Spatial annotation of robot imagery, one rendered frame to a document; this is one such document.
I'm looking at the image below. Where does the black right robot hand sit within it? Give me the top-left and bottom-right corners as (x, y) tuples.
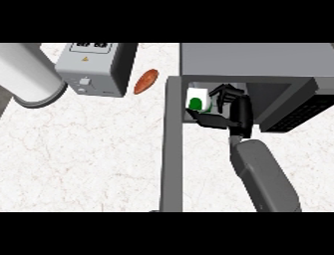
(186, 83), (255, 139)

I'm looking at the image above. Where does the white and green milk carton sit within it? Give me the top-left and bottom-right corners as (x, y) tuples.
(186, 87), (221, 114)

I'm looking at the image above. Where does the grey microwave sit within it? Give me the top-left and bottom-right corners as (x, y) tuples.
(178, 43), (334, 133)

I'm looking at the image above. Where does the grey microwave door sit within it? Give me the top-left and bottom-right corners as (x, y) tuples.
(150, 75), (184, 213)

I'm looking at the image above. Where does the grey toaster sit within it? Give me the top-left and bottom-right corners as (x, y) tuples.
(54, 43), (141, 99)

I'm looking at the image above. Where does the white paper towel roll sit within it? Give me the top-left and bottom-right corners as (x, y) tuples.
(0, 43), (70, 110)

